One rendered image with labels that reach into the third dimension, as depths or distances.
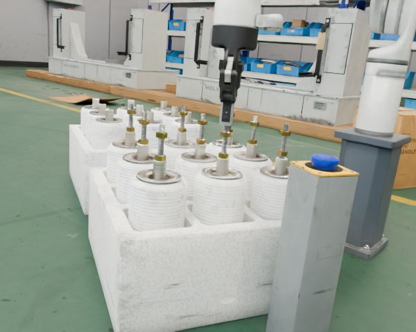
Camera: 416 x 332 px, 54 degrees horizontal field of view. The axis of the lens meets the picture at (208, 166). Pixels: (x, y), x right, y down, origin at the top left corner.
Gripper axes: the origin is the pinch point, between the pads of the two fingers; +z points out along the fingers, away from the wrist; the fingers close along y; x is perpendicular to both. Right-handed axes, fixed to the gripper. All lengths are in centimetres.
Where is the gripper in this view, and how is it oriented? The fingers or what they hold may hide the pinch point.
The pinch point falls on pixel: (226, 114)
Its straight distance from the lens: 70.5
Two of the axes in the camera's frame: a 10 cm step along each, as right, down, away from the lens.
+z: -0.9, 9.6, 2.5
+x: 9.9, 1.2, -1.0
